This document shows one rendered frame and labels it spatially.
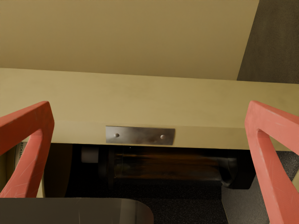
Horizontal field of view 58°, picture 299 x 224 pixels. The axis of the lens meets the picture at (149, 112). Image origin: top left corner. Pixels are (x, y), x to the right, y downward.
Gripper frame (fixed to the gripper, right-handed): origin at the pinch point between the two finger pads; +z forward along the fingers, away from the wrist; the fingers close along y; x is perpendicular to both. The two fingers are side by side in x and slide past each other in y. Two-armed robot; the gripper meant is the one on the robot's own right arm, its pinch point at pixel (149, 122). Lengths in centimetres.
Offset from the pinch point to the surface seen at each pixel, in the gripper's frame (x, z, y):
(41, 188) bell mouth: 20.1, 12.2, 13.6
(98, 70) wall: 25, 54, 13
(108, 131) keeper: 9.9, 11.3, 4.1
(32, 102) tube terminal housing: 8.4, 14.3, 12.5
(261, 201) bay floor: 25.7, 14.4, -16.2
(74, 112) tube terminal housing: 8.7, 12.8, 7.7
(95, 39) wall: 16, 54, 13
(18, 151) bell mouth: 16.9, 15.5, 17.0
